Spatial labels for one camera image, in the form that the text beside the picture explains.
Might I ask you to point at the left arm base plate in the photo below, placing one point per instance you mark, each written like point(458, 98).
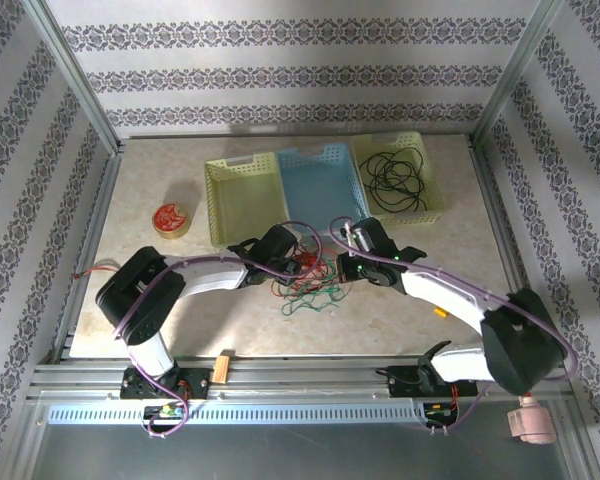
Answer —
point(195, 384)

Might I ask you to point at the small electronics board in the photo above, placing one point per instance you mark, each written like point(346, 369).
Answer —
point(166, 411)
point(440, 409)

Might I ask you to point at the aluminium frame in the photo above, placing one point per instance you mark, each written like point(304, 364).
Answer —
point(300, 372)

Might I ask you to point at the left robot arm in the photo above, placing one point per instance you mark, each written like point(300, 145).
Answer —
point(145, 295)

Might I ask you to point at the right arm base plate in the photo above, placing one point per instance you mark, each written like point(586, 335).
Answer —
point(405, 382)

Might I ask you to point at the yellow plastic basket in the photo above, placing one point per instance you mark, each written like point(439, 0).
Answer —
point(430, 200)
point(240, 200)

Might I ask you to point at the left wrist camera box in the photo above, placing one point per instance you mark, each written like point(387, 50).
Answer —
point(292, 231)

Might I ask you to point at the round red tin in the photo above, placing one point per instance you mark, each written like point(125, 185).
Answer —
point(170, 220)

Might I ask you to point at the wooden block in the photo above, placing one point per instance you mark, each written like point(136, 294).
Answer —
point(222, 369)

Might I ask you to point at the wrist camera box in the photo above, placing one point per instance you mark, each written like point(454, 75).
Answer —
point(292, 231)
point(355, 235)

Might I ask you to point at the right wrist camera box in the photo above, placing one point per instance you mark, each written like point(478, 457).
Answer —
point(355, 235)

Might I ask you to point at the blue plastic basket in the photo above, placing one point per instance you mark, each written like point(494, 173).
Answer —
point(320, 190)

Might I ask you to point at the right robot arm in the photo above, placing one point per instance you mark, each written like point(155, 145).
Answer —
point(520, 345)

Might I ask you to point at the yellow block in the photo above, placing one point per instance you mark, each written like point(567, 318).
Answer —
point(440, 313)

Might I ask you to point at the pink plastic bottle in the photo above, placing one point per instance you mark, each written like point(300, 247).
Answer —
point(532, 422)

